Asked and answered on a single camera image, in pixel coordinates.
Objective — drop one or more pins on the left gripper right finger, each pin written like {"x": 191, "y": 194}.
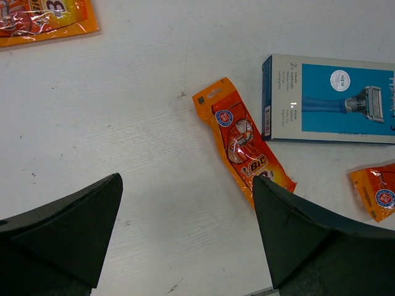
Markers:
{"x": 313, "y": 251}

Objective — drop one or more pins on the orange razor bag upper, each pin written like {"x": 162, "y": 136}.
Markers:
{"x": 238, "y": 140}

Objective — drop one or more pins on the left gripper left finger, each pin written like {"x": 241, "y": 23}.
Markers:
{"x": 59, "y": 248}

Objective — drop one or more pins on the orange razor bag lower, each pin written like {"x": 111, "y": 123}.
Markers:
{"x": 375, "y": 187}

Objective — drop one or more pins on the orange razor bag far left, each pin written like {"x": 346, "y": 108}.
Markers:
{"x": 39, "y": 20}

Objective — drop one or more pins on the orange razor bag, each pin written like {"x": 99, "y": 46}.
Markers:
{"x": 238, "y": 140}
{"x": 39, "y": 20}
{"x": 375, "y": 187}

